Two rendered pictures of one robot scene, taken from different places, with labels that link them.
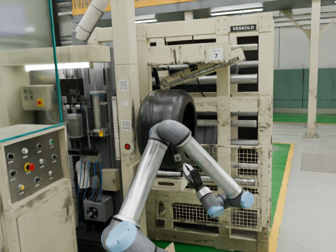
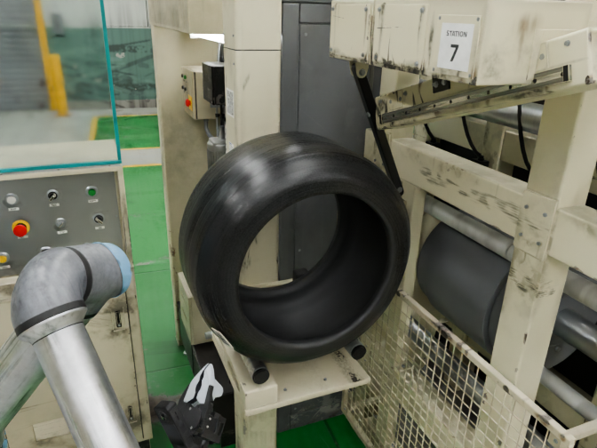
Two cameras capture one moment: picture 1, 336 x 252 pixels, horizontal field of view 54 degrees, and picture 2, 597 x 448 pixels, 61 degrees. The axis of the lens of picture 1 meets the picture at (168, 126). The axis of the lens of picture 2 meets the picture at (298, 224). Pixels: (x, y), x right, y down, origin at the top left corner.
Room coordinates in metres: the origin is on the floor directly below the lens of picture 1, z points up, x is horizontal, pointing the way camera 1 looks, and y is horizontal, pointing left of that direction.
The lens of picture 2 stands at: (1.52, -0.91, 1.75)
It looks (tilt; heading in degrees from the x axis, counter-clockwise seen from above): 23 degrees down; 48
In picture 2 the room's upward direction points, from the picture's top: 2 degrees clockwise
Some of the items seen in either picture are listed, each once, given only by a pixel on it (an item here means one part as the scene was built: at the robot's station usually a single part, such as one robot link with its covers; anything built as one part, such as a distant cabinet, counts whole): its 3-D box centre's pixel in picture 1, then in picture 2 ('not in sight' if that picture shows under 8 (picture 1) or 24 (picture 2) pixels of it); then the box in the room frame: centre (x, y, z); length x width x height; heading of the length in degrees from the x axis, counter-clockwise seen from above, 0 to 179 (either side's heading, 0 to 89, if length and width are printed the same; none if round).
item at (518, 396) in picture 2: (205, 185); (418, 419); (2.58, -0.29, 0.65); 0.90 x 0.02 x 0.70; 71
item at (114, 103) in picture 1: (118, 128); not in sight; (2.41, 0.37, 1.19); 0.05 x 0.04 x 0.48; 161
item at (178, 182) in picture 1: (158, 181); (242, 356); (2.22, 0.08, 0.84); 0.36 x 0.09 x 0.06; 71
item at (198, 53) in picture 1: (188, 55); (433, 36); (2.59, -0.18, 1.71); 0.61 x 0.25 x 0.15; 71
